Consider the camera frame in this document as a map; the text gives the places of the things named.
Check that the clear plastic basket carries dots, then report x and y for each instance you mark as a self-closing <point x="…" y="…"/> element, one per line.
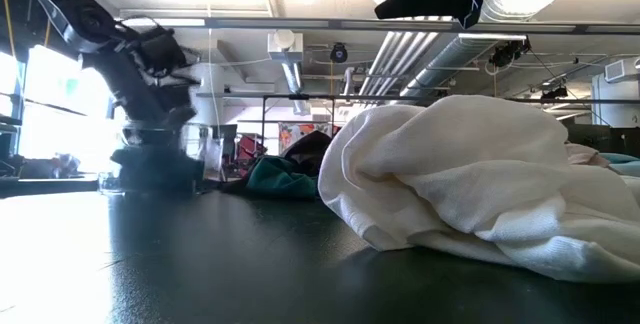
<point x="109" y="183"/>

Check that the light blue towel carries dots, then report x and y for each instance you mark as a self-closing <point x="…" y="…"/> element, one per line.
<point x="622" y="161"/>

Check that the white ceiling box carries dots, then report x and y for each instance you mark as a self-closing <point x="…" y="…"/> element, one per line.
<point x="285" y="46"/>

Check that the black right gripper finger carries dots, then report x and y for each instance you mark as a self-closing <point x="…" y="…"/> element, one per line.
<point x="430" y="6"/>

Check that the white ceiling pipes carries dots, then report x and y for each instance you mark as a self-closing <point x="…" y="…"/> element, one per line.
<point x="400" y="59"/>

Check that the black round ceiling camera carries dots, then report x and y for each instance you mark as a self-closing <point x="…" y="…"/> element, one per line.
<point x="339" y="53"/>

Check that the black metal rack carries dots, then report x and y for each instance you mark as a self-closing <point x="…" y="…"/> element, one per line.
<point x="300" y="97"/>

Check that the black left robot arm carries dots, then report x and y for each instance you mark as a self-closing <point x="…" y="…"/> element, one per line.
<point x="75" y="9"/>

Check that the black towel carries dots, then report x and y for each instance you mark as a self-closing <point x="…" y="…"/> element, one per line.
<point x="310" y="149"/>

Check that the floral poster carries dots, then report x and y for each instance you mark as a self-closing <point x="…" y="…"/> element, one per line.
<point x="295" y="136"/>

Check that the bright window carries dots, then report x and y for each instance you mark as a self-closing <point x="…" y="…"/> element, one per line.
<point x="55" y="84"/>

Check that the silver ventilation duct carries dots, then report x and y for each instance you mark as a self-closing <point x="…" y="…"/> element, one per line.
<point x="520" y="4"/>

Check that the dark green towel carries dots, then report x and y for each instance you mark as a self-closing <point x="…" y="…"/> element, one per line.
<point x="277" y="179"/>

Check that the black track light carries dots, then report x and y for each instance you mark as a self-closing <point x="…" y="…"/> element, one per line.
<point x="507" y="53"/>
<point x="552" y="93"/>

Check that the dark room monitor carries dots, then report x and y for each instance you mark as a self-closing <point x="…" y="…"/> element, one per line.
<point x="590" y="139"/>

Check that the navy blue towel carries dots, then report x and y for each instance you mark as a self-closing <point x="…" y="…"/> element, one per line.
<point x="155" y="171"/>

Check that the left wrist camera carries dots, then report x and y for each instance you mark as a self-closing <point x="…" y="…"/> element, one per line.
<point x="162" y="51"/>

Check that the red chair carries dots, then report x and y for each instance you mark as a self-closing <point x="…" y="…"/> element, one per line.
<point x="250" y="149"/>

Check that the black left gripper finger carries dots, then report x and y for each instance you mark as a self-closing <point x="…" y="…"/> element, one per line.
<point x="137" y="131"/>
<point x="175" y="118"/>

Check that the white towel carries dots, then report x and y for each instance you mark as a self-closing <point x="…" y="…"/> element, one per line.
<point x="475" y="179"/>

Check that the light pink towel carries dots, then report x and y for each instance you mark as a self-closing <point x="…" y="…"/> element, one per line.
<point x="582" y="155"/>

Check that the white wall vent unit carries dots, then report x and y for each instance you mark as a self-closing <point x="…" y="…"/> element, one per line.
<point x="620" y="70"/>

